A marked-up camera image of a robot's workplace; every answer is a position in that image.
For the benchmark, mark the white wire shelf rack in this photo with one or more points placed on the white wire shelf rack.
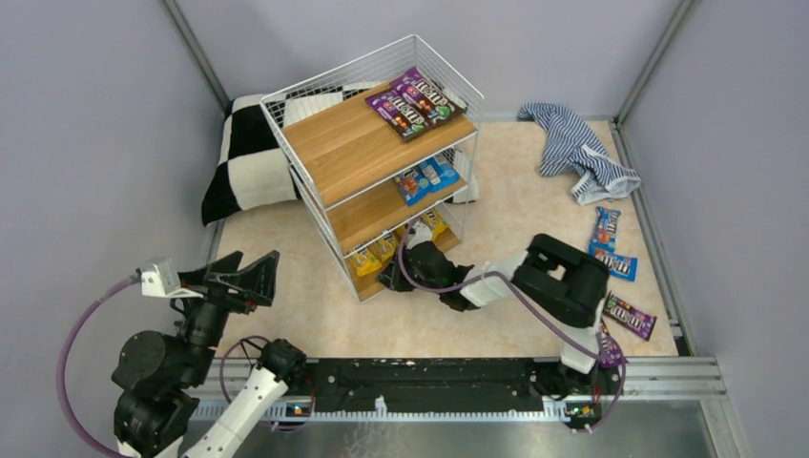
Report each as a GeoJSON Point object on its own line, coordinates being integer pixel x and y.
{"type": "Point", "coordinates": [343, 158]}

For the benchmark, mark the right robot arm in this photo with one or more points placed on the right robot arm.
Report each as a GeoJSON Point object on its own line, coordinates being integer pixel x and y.
{"type": "Point", "coordinates": [562, 286]}

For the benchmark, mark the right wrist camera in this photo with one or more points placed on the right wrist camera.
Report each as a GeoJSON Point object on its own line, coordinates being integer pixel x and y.
{"type": "Point", "coordinates": [416, 234]}

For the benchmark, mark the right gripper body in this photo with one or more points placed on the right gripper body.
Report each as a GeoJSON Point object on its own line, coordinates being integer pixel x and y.
{"type": "Point", "coordinates": [416, 264]}

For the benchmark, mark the blue candy bag upright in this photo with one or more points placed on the blue candy bag upright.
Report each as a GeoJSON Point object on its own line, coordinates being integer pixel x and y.
{"type": "Point", "coordinates": [603, 235]}

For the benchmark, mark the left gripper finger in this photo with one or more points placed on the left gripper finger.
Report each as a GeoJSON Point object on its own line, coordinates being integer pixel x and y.
{"type": "Point", "coordinates": [262, 271]}
{"type": "Point", "coordinates": [226, 265]}

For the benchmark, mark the yellow candy bag right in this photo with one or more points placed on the yellow candy bag right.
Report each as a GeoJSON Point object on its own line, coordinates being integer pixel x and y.
{"type": "Point", "coordinates": [435, 222]}

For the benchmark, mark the yellow candy bag back up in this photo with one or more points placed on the yellow candy bag back up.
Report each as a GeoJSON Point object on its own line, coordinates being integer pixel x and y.
{"type": "Point", "coordinates": [364, 262]}

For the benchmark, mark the blue candy bag floor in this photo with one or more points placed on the blue candy bag floor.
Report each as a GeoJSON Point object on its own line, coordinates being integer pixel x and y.
{"type": "Point", "coordinates": [412, 185]}

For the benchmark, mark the black white checkered pillow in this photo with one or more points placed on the black white checkered pillow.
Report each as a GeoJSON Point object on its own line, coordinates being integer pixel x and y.
{"type": "Point", "coordinates": [252, 168]}

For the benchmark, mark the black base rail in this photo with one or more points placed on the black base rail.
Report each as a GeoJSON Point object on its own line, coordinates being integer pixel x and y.
{"type": "Point", "coordinates": [485, 390]}

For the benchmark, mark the yellow candy bag front up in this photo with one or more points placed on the yellow candy bag front up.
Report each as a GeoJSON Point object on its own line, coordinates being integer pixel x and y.
{"type": "Point", "coordinates": [385, 247]}

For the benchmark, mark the blue candy bag on shelf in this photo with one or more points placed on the blue candy bag on shelf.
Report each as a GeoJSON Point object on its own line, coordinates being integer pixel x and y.
{"type": "Point", "coordinates": [439, 173]}

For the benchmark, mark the yellow candy bag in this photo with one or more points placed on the yellow candy bag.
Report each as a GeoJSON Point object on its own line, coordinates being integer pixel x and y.
{"type": "Point", "coordinates": [400, 231]}
{"type": "Point", "coordinates": [435, 222]}

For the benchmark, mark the blue candy bag flat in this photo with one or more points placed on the blue candy bag flat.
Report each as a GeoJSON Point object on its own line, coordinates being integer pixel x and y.
{"type": "Point", "coordinates": [620, 266]}

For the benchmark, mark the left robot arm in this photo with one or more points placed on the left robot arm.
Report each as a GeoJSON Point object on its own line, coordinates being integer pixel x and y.
{"type": "Point", "coordinates": [155, 369]}

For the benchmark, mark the purple candy bag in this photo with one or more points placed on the purple candy bag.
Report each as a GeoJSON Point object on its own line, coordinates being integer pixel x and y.
{"type": "Point", "coordinates": [399, 115]}
{"type": "Point", "coordinates": [428, 100]}
{"type": "Point", "coordinates": [612, 355]}
{"type": "Point", "coordinates": [640, 323]}

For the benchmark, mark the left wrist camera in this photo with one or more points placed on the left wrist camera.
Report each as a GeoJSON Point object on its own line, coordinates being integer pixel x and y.
{"type": "Point", "coordinates": [158, 278]}

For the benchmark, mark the purple candy bag front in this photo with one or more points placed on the purple candy bag front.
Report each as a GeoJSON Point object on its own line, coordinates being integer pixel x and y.
{"type": "Point", "coordinates": [399, 115]}

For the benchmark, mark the blue striped cloth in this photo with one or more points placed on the blue striped cloth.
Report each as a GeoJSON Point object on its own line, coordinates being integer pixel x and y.
{"type": "Point", "coordinates": [572, 147]}

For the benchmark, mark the yellow candy bag up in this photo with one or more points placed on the yellow candy bag up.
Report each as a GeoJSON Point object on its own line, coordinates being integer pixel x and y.
{"type": "Point", "coordinates": [385, 247]}
{"type": "Point", "coordinates": [364, 262]}

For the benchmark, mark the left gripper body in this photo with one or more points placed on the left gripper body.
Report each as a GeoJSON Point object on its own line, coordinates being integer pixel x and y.
{"type": "Point", "coordinates": [218, 295]}

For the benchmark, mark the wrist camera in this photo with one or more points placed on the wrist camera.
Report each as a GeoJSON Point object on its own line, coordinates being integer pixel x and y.
{"type": "Point", "coordinates": [158, 278]}
{"type": "Point", "coordinates": [416, 234]}

